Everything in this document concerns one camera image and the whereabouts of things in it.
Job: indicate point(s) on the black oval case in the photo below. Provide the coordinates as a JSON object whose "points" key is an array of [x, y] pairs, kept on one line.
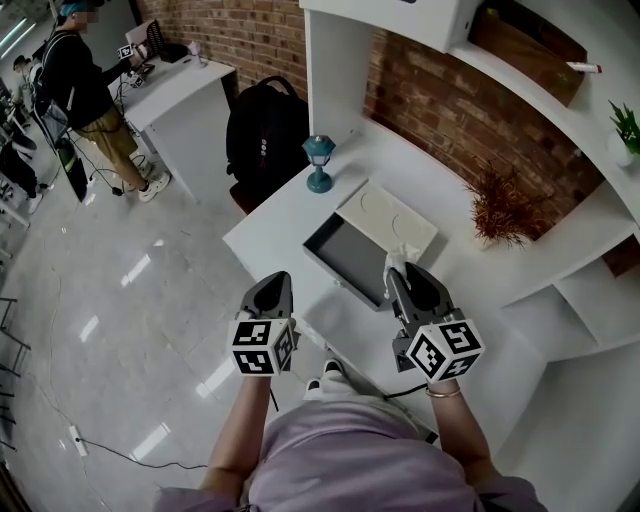
{"points": [[72, 170]]}

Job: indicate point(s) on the white and red tube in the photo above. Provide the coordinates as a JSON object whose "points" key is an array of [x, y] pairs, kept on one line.
{"points": [[582, 66]]}

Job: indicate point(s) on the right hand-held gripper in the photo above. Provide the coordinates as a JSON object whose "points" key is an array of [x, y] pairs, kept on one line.
{"points": [[440, 350]]}

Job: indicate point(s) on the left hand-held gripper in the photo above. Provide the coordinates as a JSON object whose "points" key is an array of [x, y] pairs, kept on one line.
{"points": [[260, 345]]}

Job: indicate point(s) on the person's lilac shirt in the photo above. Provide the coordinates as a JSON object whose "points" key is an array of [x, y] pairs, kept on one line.
{"points": [[350, 460]]}

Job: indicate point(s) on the small white desk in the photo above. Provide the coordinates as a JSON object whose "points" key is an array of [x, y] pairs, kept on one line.
{"points": [[185, 125]]}

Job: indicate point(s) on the white item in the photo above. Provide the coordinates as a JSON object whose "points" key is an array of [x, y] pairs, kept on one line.
{"points": [[400, 252]]}

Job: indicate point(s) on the white shelf unit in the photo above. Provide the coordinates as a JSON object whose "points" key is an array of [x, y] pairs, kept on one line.
{"points": [[575, 310]]}

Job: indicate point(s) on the pink and black mesh organizer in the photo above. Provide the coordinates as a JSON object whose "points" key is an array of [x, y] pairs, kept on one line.
{"points": [[145, 37]]}

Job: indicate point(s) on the person's left shoe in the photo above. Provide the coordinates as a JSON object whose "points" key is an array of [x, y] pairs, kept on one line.
{"points": [[313, 385]]}

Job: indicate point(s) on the brown wooden crate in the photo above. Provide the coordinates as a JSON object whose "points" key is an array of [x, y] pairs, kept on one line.
{"points": [[525, 55]]}

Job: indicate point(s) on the grey box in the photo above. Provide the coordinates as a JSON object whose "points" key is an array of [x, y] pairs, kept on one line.
{"points": [[390, 215]]}

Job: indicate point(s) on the black backpack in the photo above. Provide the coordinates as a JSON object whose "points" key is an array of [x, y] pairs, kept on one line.
{"points": [[270, 130]]}

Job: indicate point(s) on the dried reddish plant in pot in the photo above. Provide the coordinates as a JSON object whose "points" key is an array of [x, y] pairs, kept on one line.
{"points": [[500, 210]]}

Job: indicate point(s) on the person's right forearm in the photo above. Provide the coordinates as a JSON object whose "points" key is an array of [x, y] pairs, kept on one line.
{"points": [[457, 435]]}

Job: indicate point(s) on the black folding chair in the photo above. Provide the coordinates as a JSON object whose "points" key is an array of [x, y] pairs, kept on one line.
{"points": [[10, 350]]}

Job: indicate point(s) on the green plant in white pot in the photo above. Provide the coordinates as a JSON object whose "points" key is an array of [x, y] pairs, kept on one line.
{"points": [[625, 125]]}

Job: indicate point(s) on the person's light trousers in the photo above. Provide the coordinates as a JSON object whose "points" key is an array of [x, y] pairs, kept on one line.
{"points": [[330, 387]]}

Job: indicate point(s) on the white desk with drawers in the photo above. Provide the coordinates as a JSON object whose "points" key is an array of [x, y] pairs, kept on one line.
{"points": [[280, 240]]}

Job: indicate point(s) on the person's right shoe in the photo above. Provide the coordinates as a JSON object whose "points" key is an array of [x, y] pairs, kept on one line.
{"points": [[334, 366]]}

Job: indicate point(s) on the small pink lamp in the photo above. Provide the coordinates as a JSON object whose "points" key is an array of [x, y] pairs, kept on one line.
{"points": [[196, 52]]}

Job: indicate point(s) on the white wall cabinet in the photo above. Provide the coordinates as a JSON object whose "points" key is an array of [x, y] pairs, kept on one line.
{"points": [[400, 25]]}

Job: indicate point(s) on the person's left forearm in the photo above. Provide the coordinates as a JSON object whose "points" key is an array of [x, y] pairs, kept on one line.
{"points": [[235, 435]]}

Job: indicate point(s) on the dark red stool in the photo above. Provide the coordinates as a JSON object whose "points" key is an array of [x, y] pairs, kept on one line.
{"points": [[245, 197]]}

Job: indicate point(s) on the white power strip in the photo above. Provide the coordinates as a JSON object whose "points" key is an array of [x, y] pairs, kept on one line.
{"points": [[78, 440]]}

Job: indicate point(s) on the black pouch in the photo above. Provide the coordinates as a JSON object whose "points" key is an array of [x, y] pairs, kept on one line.
{"points": [[173, 52]]}

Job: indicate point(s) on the person's shoe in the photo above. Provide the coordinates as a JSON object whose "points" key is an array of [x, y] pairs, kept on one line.
{"points": [[334, 366], [313, 385]]}

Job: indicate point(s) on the teal lantern lamp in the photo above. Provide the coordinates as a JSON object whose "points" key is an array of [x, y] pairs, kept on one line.
{"points": [[318, 150]]}

